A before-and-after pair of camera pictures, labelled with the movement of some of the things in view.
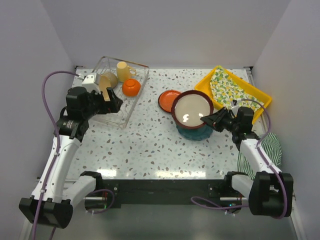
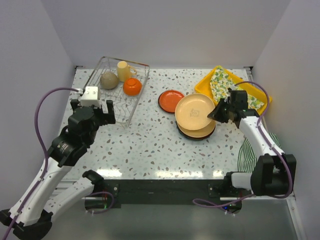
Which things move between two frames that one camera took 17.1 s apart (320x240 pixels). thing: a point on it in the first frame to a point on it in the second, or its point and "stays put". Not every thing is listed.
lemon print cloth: (226, 92) stays put
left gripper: (107, 107) to (106, 118)
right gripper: (215, 119) to (215, 114)
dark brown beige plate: (188, 107) to (198, 134)
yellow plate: (105, 82) to (192, 111)
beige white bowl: (112, 77) stays put
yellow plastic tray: (247, 88) stays put
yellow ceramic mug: (123, 71) stays put
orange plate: (166, 99) stays put
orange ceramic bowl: (131, 87) stays put
